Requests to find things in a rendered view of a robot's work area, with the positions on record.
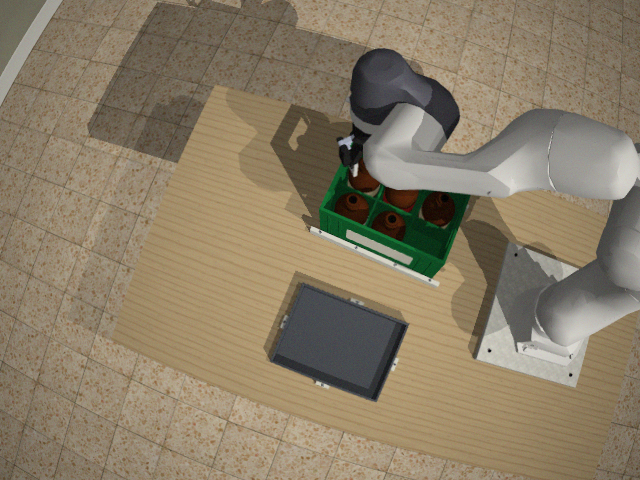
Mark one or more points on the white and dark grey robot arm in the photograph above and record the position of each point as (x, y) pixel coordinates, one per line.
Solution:
(542, 149)

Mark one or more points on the green plastic bottle crate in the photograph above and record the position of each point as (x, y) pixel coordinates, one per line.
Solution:
(424, 239)

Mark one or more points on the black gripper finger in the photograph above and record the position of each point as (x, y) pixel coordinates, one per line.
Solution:
(354, 154)

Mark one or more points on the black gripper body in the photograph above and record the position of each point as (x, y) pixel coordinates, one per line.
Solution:
(358, 134)

